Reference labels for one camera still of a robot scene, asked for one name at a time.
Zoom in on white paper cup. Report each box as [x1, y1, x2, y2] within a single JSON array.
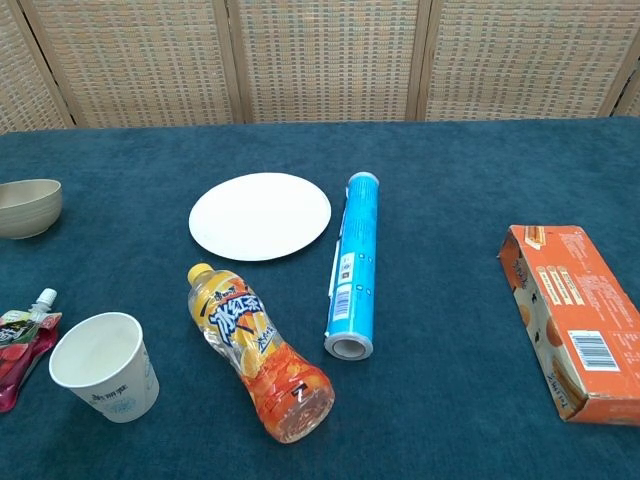
[[48, 311, 161, 425]]

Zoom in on beige ribbed bowl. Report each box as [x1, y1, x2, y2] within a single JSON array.
[[0, 178, 64, 241]]

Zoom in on white paper plate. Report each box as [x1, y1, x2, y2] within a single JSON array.
[[188, 172, 333, 263]]

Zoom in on blue cling film roll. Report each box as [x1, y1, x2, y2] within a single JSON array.
[[323, 171, 382, 361]]

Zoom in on orange iced tea bottle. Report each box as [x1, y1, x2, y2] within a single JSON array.
[[187, 262, 336, 445]]

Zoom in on blue table cloth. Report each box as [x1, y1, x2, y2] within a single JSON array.
[[0, 115, 640, 480]]

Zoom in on woven folding screen panel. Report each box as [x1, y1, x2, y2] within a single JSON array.
[[224, 0, 432, 125], [416, 0, 640, 123], [612, 69, 640, 119], [17, 0, 246, 129], [0, 0, 76, 135]]

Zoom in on orange cookie box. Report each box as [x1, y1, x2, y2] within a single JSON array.
[[496, 224, 640, 427]]

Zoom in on red jelly drink pouch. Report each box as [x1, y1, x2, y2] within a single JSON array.
[[0, 287, 63, 414]]

